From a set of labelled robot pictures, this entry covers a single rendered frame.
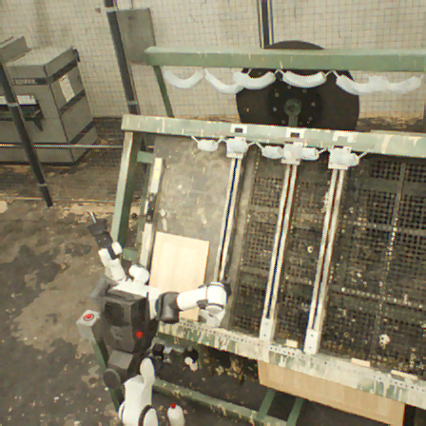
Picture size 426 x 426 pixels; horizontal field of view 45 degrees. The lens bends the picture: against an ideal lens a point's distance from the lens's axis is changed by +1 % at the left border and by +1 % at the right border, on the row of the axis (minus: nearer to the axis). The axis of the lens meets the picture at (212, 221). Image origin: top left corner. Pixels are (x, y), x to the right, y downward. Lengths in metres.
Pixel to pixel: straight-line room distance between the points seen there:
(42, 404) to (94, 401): 0.40
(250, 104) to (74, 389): 2.49
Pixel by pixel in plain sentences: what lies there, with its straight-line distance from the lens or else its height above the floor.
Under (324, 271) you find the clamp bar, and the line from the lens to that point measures 2.82.
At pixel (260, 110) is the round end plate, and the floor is 1.80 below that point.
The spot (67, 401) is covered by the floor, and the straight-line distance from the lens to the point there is 4.20.
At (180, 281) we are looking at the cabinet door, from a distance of 3.19.
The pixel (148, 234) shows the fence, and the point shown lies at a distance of 3.27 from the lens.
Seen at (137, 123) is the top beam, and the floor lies 1.87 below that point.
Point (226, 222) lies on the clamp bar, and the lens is 3.01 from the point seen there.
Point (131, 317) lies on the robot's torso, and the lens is 2.61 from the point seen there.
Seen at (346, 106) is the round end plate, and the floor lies 1.86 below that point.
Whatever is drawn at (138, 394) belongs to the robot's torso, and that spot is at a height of 0.79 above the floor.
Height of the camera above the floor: 3.11
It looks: 34 degrees down
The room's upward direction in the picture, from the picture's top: 9 degrees counter-clockwise
